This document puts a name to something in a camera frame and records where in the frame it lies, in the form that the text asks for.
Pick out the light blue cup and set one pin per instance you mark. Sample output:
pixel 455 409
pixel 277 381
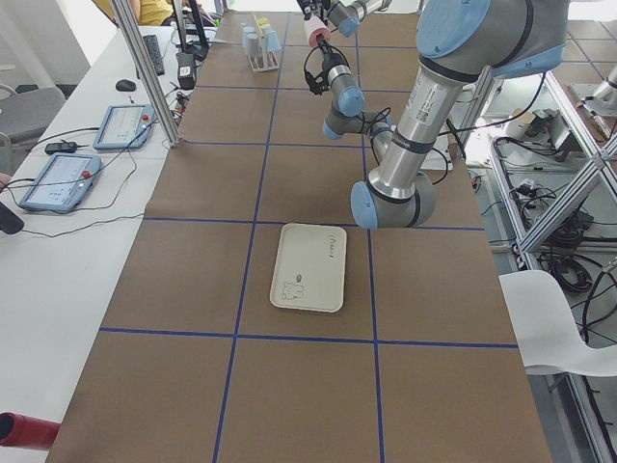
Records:
pixel 272 41

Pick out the red cylinder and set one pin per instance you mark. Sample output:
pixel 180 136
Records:
pixel 24 432

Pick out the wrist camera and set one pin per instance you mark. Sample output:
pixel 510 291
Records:
pixel 317 84

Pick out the white chair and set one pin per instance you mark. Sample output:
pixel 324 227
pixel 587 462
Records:
pixel 546 331

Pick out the black box with label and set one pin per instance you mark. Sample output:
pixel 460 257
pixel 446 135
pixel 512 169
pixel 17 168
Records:
pixel 186 70

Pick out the near teach pendant tablet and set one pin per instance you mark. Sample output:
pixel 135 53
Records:
pixel 62 184

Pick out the person in yellow shirt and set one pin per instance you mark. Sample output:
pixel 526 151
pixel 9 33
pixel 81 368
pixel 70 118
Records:
pixel 147 12

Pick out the far teach pendant tablet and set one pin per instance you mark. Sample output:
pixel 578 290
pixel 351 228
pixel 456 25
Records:
pixel 124 126

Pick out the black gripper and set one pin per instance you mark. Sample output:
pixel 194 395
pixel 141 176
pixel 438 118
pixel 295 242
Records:
pixel 312 6
pixel 330 60

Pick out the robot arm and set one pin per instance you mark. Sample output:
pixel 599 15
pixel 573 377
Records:
pixel 455 40
pixel 348 17

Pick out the black computer mouse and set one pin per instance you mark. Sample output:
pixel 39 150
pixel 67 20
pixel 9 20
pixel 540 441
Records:
pixel 125 85

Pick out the black keyboard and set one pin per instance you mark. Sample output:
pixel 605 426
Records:
pixel 154 53

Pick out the white wire cup rack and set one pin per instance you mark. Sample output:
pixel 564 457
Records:
pixel 264 61

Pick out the aluminium frame post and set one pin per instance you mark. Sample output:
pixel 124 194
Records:
pixel 134 40

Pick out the teach pendant tablet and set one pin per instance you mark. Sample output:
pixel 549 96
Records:
pixel 62 184
pixel 124 126

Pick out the black monitor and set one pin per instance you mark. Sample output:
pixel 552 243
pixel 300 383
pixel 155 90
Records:
pixel 190 30

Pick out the pink cup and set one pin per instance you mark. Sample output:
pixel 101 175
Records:
pixel 316 31

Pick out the cream serving tray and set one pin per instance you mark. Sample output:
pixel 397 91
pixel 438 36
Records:
pixel 309 268

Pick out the black power adapter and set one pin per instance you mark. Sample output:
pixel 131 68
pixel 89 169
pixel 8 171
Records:
pixel 61 147

